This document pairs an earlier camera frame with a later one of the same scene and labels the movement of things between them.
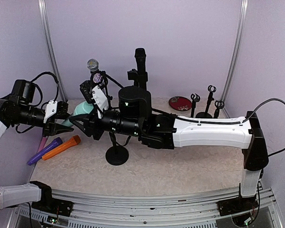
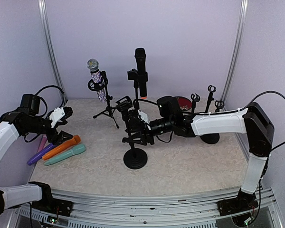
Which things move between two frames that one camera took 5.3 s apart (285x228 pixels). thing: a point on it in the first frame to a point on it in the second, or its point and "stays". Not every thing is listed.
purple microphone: [57, 141] stays
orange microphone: [74, 140] stays
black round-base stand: [116, 155] to [133, 158]
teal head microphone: [84, 107] to [78, 149]
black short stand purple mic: [195, 98] stays
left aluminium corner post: [43, 5] stays
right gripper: [90, 122] to [144, 128]
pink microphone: [42, 142] stays
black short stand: [207, 114] stays
